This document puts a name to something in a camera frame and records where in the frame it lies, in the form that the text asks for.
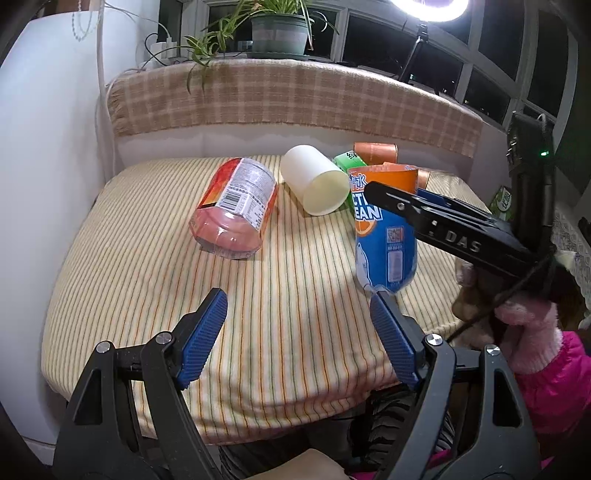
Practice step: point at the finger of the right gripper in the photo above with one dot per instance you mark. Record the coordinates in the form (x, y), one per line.
(448, 202)
(478, 238)

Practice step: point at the white power strip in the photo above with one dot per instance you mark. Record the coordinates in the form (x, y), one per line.
(163, 51)

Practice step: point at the front orange paper cup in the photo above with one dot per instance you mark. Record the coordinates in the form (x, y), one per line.
(423, 174)

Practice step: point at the beige plaid sill cloth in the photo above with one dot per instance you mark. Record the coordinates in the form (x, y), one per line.
(289, 92)

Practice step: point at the blue orange Arctic Ocean cup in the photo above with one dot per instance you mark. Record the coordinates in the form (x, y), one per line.
(386, 248)

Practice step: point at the pink jacket sleeve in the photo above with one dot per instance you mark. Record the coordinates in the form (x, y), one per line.
(558, 396)

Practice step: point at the white paper cup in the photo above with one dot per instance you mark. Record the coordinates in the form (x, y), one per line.
(319, 185)

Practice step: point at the black tripod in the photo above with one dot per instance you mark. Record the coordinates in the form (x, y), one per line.
(416, 56)

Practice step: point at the right hand pink glove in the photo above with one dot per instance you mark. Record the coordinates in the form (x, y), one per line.
(532, 339)

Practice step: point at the green white carton box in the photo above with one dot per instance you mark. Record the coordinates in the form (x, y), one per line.
(501, 204)

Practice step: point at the orange paper cup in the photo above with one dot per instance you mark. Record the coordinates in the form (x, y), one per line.
(423, 174)
(373, 153)

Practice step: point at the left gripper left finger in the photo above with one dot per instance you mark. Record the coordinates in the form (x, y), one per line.
(127, 417)

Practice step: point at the ring light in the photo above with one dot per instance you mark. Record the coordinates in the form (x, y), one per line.
(433, 10)

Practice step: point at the striped yellow table cloth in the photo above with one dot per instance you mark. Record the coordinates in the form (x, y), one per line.
(297, 345)

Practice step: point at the rear orange paper cup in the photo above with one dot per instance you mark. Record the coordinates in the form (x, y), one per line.
(373, 153)

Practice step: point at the potted spider plant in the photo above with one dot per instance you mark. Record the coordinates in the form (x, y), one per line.
(280, 29)

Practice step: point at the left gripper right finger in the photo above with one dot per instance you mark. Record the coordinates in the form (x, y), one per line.
(495, 437)

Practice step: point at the green tea cup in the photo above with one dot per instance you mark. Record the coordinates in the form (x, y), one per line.
(347, 161)

